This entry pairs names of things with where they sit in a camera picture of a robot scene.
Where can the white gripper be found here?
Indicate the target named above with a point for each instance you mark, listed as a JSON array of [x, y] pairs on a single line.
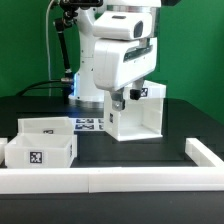
[[119, 63]]

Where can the white drawer cabinet box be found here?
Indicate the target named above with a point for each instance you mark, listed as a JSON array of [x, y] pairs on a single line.
[[141, 119]]

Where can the white front drawer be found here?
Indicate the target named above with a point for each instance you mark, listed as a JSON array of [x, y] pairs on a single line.
[[41, 151]]

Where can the white drawer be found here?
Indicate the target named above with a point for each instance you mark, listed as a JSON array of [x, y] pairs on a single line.
[[46, 125], [41, 151]]

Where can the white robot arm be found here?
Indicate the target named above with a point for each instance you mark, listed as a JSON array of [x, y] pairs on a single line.
[[82, 14]]

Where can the white rear drawer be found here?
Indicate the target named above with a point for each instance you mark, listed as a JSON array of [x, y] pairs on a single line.
[[46, 125]]

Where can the paper marker sheet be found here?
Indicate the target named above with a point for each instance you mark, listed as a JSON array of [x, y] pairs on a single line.
[[88, 124]]

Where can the white right fence bar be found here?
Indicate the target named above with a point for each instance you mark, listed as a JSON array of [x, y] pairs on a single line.
[[201, 155]]

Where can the white front fence bar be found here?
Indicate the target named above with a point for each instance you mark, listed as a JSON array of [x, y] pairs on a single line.
[[96, 180]]

